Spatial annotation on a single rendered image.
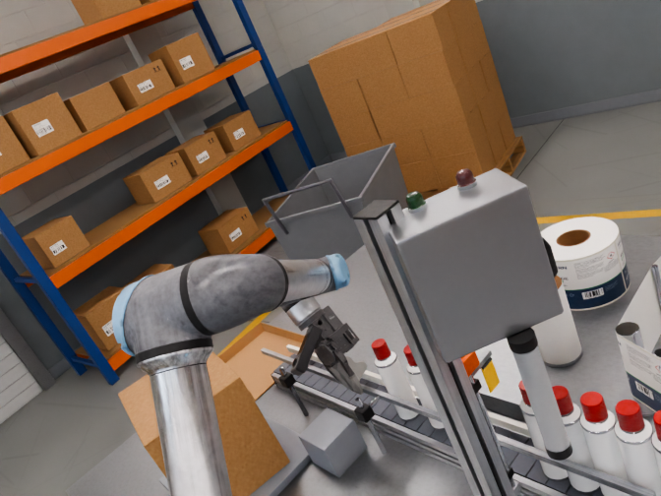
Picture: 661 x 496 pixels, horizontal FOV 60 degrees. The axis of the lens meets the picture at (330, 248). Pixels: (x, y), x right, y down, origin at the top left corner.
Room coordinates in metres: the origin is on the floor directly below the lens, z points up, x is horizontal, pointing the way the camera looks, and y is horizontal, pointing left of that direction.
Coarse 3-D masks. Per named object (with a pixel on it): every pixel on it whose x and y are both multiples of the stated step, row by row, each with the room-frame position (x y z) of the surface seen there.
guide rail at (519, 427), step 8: (288, 344) 1.51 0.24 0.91; (296, 352) 1.47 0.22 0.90; (320, 360) 1.37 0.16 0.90; (368, 376) 1.20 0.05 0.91; (376, 376) 1.18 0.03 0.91; (384, 384) 1.16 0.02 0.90; (416, 392) 1.06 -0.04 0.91; (496, 416) 0.89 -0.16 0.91; (504, 416) 0.88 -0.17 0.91; (496, 424) 0.89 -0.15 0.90; (504, 424) 0.87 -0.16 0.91; (512, 424) 0.85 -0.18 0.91; (520, 424) 0.84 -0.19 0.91; (520, 432) 0.84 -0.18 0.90; (528, 432) 0.82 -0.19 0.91
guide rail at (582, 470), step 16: (272, 352) 1.43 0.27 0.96; (384, 400) 1.04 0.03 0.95; (400, 400) 1.00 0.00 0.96; (432, 416) 0.92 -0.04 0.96; (512, 448) 0.76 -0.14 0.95; (528, 448) 0.74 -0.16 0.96; (560, 464) 0.69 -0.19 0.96; (576, 464) 0.67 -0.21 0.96; (608, 480) 0.62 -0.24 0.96; (624, 480) 0.61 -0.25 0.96
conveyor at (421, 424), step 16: (288, 368) 1.45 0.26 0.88; (320, 368) 1.38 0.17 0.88; (304, 384) 1.34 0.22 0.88; (320, 384) 1.31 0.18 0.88; (336, 384) 1.27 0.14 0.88; (368, 384) 1.22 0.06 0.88; (352, 400) 1.18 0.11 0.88; (368, 400) 1.16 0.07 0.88; (384, 416) 1.08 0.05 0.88; (432, 432) 0.96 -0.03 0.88; (496, 432) 0.89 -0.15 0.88; (512, 432) 0.87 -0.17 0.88; (512, 464) 0.80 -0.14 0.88; (528, 464) 0.78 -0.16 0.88; (544, 480) 0.74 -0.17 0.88
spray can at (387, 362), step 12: (384, 348) 1.03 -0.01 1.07; (384, 360) 1.03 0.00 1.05; (396, 360) 1.03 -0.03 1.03; (384, 372) 1.03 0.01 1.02; (396, 372) 1.03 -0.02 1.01; (396, 384) 1.02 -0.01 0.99; (408, 384) 1.04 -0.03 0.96; (396, 396) 1.03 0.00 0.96; (408, 396) 1.03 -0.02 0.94; (396, 408) 1.04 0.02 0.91; (408, 420) 1.03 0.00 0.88
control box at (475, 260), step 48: (480, 192) 0.65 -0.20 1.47; (528, 192) 0.61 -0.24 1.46; (432, 240) 0.61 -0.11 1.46; (480, 240) 0.61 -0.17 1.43; (528, 240) 0.61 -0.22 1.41; (432, 288) 0.61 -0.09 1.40; (480, 288) 0.61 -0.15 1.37; (528, 288) 0.61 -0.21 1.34; (432, 336) 0.63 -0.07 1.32; (480, 336) 0.61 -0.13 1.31
